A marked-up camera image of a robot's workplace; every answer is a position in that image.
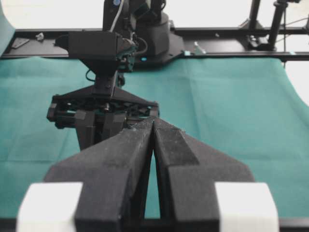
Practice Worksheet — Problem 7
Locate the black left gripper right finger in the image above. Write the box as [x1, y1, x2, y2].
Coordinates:
[153, 118, 255, 232]

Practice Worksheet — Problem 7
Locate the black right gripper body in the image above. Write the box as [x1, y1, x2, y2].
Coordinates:
[46, 31, 159, 129]

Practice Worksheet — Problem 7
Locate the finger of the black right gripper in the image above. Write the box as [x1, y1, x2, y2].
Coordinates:
[101, 113, 126, 140]
[74, 110, 96, 150]

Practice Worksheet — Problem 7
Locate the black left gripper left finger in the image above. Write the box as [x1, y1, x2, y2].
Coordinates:
[44, 117, 154, 232]

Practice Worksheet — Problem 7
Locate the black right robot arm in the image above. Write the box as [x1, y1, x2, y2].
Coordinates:
[47, 0, 184, 150]

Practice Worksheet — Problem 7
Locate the green cloth mat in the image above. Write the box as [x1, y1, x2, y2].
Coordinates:
[0, 57, 309, 218]

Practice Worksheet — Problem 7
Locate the black metal table frame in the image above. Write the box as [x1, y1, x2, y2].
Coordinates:
[1, 28, 309, 67]

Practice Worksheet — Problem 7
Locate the black camera stand pole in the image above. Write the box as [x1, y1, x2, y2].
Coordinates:
[266, 0, 288, 51]

